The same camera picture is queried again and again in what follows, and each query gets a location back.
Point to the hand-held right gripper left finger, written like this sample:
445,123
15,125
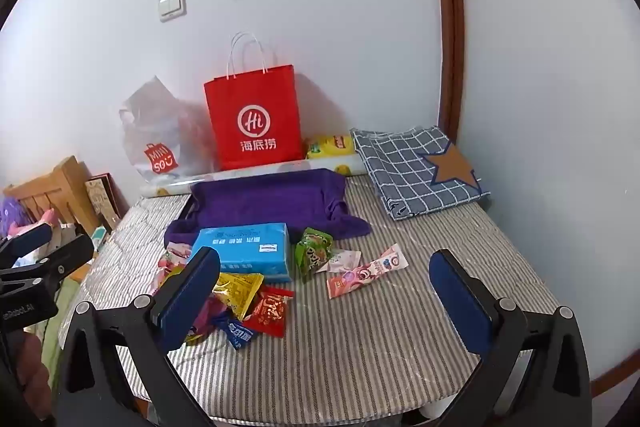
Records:
192,292

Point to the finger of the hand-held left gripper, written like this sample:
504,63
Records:
65,257
30,239

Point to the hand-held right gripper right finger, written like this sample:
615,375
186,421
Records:
457,302

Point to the pink purple snack packet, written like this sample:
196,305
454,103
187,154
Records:
202,321

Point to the red white strawberry snack packet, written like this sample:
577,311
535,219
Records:
167,268

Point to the yellow rice cracker packet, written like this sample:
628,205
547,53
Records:
240,289

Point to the blue candy packet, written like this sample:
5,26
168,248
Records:
235,332

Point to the long pink snack packet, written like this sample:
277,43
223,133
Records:
367,274

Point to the purple cloth covered box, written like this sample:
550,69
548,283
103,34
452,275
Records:
270,202

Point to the small pink white snack packet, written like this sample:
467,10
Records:
345,259

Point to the green snack packet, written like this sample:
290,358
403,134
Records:
312,252

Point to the person's left hand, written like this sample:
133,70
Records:
32,367

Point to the purple plush toy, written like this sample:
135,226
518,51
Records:
10,214

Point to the teal box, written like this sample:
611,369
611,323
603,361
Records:
100,238

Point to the wooden headboard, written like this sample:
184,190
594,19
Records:
55,187

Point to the brown framed board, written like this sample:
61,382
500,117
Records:
102,202

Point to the blue tissue pack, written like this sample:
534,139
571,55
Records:
250,252

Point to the striped mattress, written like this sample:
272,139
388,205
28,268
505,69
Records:
375,347

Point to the checked pillow with star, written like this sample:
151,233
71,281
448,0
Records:
400,167

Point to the white plastic bag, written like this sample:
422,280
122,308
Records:
150,132

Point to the red paper bag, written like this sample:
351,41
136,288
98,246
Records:
255,107

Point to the yellow drink packet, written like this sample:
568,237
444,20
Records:
330,147

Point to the wooden bed frame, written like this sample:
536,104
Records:
617,369

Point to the white light switch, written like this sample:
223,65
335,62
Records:
171,5

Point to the brown wooden door frame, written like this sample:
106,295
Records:
447,7

